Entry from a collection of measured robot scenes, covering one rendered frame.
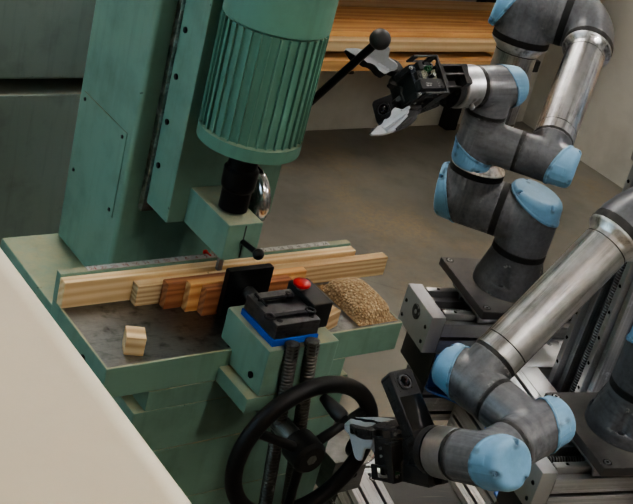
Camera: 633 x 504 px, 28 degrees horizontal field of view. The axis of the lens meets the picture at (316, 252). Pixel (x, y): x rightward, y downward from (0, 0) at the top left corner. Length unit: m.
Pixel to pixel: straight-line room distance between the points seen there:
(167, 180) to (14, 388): 1.83
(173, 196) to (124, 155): 0.12
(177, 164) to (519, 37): 0.76
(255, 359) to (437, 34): 3.10
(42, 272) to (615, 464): 1.10
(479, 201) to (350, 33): 2.17
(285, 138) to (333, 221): 2.67
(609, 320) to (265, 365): 0.78
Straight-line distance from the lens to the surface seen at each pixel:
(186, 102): 2.12
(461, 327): 2.66
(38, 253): 2.45
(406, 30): 4.90
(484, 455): 1.70
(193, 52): 2.10
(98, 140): 2.32
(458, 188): 2.62
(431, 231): 4.82
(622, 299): 2.49
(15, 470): 0.34
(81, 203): 2.41
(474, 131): 2.23
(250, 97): 1.98
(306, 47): 1.96
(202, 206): 2.16
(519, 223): 2.62
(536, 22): 2.51
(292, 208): 4.69
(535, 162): 2.23
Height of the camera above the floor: 2.02
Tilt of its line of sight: 27 degrees down
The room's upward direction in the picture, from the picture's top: 15 degrees clockwise
